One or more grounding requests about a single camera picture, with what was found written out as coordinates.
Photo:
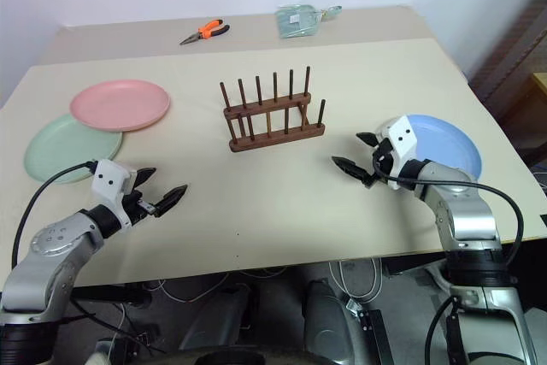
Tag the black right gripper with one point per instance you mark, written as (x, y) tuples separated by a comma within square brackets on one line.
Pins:
[(382, 155)]

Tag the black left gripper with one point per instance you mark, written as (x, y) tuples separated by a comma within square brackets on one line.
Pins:
[(139, 207)]

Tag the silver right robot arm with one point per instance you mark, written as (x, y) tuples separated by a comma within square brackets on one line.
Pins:
[(466, 211)]

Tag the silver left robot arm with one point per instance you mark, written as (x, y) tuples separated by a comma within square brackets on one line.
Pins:
[(47, 262)]

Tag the wooden dish rack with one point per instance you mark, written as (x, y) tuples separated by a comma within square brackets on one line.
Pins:
[(278, 136)]

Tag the blue plate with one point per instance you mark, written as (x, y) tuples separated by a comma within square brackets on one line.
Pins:
[(448, 143)]

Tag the pink plate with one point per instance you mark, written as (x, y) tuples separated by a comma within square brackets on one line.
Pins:
[(119, 102)]

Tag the green plate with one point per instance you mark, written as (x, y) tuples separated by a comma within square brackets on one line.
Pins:
[(55, 147)]

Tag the dark grey rounded shell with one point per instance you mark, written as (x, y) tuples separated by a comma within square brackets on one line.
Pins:
[(329, 322), (218, 318)]

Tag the pale green plastic packet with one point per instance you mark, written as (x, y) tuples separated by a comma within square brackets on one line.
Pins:
[(295, 21)]

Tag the brown wooden cabinet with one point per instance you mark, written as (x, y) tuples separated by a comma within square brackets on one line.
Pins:
[(513, 61)]

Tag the yellow box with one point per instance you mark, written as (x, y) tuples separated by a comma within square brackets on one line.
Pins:
[(540, 83)]

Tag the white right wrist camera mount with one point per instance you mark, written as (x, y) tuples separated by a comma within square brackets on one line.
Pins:
[(401, 136)]

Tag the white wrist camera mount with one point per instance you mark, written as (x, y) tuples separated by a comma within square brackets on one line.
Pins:
[(401, 136), (109, 179)]

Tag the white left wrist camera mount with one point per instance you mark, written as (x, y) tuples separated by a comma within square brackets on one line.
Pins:
[(109, 179)]

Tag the black table frame bar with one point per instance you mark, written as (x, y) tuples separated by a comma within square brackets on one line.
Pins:
[(111, 294)]

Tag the black metal bracket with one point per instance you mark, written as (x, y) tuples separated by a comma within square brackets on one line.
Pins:
[(376, 335)]

